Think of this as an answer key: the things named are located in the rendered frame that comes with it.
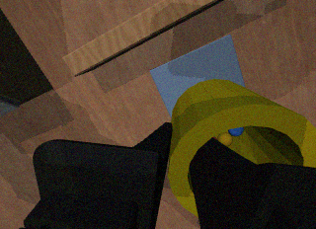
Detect dark brown flat bar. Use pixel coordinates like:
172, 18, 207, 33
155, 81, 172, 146
62, 0, 224, 77

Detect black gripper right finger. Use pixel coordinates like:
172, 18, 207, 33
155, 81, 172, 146
189, 137, 316, 229

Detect blue marble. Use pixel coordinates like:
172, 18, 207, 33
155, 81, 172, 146
228, 127, 244, 136

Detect yellow marble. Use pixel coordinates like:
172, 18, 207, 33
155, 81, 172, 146
217, 132, 233, 147

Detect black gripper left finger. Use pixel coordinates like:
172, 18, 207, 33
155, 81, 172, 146
33, 122, 173, 229

